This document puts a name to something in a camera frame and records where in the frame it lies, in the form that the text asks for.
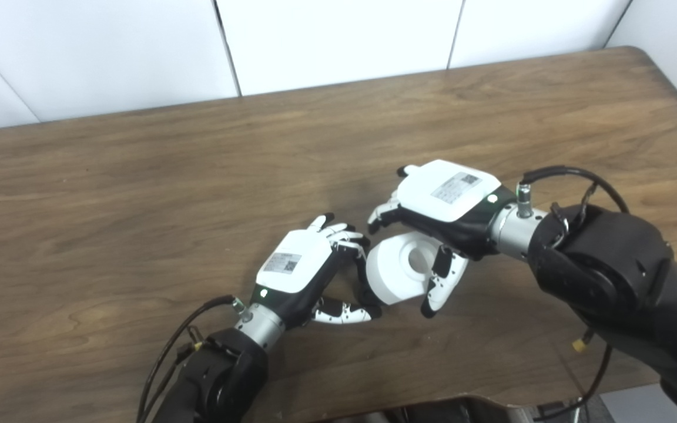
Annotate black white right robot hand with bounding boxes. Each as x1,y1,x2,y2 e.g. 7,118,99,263
367,159,518,319

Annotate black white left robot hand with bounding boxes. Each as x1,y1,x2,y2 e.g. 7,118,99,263
249,213,383,330

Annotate round white plastic piece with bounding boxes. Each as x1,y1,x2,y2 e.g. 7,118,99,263
366,231,442,306

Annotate thick black right wrist cable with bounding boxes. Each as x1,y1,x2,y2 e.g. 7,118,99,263
518,166,631,421

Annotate thick black wrist cable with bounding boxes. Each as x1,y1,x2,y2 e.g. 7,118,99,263
518,166,631,421
137,295,245,423

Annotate thin black cable yellow tag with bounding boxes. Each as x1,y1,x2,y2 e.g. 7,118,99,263
156,326,205,406
572,329,595,354

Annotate thick black left wrist cable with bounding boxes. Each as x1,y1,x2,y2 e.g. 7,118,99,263
137,295,245,423

